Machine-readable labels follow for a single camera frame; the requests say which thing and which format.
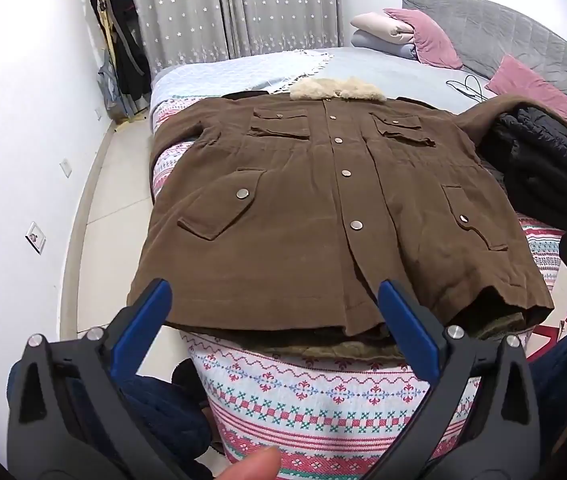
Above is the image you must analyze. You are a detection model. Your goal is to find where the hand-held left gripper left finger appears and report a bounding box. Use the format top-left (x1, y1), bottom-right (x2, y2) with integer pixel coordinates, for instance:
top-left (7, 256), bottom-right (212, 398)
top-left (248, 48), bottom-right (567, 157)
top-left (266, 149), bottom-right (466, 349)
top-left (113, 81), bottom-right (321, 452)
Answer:
top-left (7, 278), bottom-right (214, 480)

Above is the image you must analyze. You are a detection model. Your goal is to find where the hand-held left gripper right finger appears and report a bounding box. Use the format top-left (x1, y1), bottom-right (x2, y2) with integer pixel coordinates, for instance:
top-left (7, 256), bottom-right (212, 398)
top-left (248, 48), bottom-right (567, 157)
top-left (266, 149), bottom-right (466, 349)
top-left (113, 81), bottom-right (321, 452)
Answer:
top-left (363, 280), bottom-right (544, 480)

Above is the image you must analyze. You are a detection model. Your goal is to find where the black puffer jacket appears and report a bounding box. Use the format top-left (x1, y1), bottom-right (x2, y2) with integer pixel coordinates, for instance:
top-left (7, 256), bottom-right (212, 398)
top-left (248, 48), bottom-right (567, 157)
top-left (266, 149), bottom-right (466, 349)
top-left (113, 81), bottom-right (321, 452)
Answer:
top-left (478, 106), bottom-right (567, 235)

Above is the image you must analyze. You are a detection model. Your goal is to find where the brown coat with fur collar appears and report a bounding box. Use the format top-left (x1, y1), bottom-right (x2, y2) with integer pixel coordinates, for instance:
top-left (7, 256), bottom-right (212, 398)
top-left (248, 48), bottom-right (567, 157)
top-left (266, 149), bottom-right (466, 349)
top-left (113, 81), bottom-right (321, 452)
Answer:
top-left (126, 76), bottom-right (555, 356)

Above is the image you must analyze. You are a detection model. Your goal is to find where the person's left hand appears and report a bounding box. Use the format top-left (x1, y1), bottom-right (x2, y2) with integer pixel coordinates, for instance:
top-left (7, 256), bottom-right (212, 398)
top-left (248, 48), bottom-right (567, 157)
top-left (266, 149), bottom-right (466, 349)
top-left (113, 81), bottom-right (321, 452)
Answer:
top-left (212, 445), bottom-right (281, 480)

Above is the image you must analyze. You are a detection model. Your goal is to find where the person's left leg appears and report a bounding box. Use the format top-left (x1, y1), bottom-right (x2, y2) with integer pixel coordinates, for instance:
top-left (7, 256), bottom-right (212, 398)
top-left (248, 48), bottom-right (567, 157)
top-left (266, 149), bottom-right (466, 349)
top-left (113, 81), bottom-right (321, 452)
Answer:
top-left (7, 360), bottom-right (211, 480)

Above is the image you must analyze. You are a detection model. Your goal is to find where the person's leg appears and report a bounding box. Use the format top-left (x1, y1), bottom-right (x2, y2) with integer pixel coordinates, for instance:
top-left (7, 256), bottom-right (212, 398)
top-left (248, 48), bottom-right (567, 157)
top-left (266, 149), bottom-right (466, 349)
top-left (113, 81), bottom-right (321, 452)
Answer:
top-left (526, 327), bottom-right (567, 461)
top-left (7, 360), bottom-right (211, 480)

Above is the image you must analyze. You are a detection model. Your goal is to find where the person's right leg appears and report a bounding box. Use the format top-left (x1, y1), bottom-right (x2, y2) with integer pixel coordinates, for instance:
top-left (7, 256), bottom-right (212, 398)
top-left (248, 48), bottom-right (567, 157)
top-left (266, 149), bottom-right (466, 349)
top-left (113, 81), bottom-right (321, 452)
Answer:
top-left (526, 327), bottom-right (567, 461)

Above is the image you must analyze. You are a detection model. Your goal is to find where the red green patterned blanket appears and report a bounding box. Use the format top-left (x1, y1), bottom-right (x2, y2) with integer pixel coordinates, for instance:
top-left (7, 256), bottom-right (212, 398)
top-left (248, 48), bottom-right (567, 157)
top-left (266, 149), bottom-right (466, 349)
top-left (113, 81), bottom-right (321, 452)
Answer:
top-left (150, 92), bottom-right (567, 480)

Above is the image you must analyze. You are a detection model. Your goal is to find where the small pink pillow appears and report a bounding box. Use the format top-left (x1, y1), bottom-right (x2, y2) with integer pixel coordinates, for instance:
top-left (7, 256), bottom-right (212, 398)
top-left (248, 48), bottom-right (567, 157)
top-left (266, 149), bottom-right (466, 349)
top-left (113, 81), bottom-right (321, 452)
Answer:
top-left (486, 55), bottom-right (567, 128)

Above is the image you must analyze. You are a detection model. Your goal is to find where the grey-blue hanging bag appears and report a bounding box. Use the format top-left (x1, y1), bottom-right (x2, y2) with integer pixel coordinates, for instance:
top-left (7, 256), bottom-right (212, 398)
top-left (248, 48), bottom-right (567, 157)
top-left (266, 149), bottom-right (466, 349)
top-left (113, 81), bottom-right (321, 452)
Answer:
top-left (97, 50), bottom-right (131, 121)

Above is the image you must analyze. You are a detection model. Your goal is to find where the bed with grey sheet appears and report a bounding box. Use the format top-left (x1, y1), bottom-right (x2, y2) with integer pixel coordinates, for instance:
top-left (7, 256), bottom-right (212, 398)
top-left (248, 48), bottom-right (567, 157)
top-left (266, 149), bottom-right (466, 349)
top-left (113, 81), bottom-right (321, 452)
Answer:
top-left (149, 46), bottom-right (514, 116)

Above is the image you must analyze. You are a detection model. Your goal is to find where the light blue fringed blanket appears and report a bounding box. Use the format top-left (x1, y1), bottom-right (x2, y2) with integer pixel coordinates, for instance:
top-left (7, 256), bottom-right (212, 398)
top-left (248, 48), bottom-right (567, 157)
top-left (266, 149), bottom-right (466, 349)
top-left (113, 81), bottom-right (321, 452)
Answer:
top-left (150, 49), bottom-right (337, 111)

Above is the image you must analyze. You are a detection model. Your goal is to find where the grey quilted headboard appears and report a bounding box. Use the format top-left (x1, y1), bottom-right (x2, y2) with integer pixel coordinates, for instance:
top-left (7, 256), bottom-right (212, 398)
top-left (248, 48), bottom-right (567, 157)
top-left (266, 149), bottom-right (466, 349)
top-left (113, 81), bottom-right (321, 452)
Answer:
top-left (401, 0), bottom-right (567, 133)

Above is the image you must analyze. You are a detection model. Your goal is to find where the large pink pillow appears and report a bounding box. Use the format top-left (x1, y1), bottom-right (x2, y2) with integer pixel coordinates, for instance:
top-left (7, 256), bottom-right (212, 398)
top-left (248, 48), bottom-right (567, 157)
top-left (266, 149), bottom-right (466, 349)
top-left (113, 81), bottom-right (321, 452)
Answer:
top-left (382, 8), bottom-right (464, 70)

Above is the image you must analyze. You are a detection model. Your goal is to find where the grey star-print curtain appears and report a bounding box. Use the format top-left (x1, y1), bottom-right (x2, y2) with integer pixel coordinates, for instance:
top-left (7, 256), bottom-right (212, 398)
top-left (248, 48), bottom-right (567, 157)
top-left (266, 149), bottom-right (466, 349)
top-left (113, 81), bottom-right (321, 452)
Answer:
top-left (116, 0), bottom-right (341, 73)

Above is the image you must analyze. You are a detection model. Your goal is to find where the white wall socket with plug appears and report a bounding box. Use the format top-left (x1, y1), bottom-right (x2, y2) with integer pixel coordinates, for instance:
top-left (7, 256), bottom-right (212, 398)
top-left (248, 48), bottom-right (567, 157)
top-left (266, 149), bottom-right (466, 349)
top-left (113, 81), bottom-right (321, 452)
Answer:
top-left (25, 221), bottom-right (48, 256)

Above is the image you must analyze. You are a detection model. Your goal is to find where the black charging cable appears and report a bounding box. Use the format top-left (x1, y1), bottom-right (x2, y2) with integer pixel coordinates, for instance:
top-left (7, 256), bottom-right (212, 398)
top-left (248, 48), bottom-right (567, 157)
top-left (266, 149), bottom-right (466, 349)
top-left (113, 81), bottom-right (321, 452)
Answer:
top-left (446, 75), bottom-right (499, 103)

